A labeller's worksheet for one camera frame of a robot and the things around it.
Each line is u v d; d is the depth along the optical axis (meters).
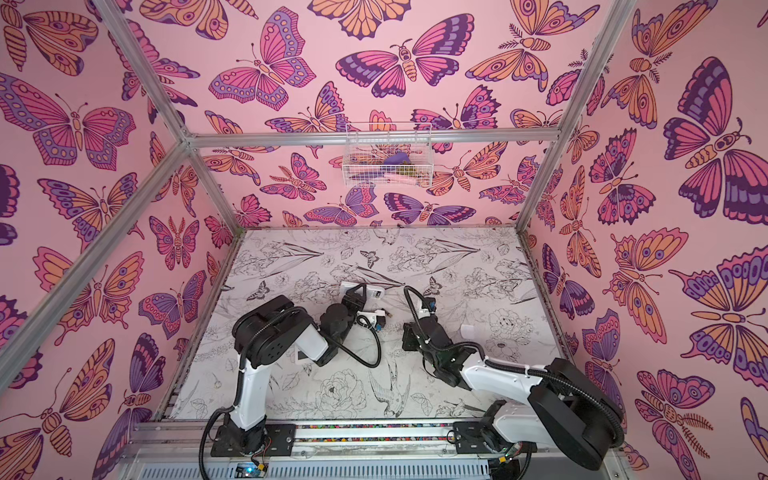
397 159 0.95
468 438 0.73
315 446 0.73
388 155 0.95
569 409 0.42
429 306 0.75
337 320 0.76
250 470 0.73
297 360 0.86
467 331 0.92
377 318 0.88
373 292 0.96
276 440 0.73
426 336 0.64
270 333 0.54
